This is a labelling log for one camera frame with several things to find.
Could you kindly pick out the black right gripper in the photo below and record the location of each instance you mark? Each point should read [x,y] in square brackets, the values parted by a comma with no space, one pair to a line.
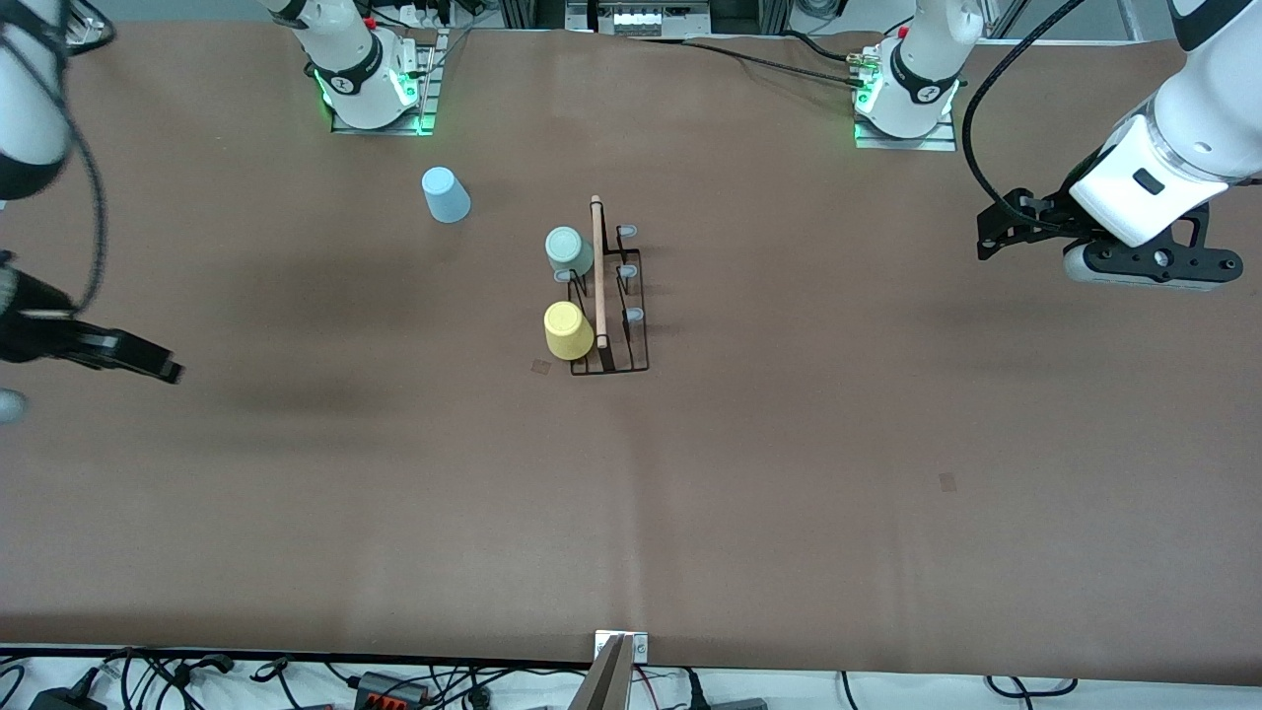
[37,336]

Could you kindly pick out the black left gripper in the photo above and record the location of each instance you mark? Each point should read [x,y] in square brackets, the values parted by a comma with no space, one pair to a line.
[1047,219]

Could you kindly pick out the yellow plastic cup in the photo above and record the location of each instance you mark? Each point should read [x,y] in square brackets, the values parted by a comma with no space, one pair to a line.
[569,330]

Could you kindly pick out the pale green plastic cup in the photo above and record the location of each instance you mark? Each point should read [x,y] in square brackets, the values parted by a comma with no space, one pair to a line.
[569,251]

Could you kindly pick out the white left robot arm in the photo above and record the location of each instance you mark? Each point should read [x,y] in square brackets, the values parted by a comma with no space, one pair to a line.
[1183,128]

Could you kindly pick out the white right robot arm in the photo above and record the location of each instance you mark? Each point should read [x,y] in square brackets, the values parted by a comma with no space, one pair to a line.
[345,49]

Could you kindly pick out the light blue plastic cup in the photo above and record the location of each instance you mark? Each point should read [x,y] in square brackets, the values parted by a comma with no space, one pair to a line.
[447,197]

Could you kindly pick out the black power adapter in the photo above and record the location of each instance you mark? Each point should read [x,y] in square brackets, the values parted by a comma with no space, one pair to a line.
[64,700]

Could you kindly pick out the black orange connector box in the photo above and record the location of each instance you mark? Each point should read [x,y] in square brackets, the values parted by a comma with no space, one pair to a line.
[389,688]

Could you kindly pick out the white power strip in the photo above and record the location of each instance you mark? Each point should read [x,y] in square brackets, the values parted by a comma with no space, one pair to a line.
[641,20]

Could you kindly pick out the grey flat box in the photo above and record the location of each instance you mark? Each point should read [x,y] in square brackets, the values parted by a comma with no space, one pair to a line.
[737,704]

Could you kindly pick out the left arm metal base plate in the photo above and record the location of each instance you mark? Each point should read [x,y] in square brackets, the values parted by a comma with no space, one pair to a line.
[907,144]

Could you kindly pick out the aluminium frame post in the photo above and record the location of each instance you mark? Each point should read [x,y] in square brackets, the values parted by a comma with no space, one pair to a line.
[1006,18]
[1132,20]

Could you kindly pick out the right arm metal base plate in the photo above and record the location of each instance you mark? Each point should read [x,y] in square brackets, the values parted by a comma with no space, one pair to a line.
[429,99]

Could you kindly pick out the grey camera stand pole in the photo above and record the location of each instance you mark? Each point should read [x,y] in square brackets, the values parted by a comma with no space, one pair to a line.
[603,685]

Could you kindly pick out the small metal mount bracket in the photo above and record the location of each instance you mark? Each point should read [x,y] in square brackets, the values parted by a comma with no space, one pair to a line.
[641,647]

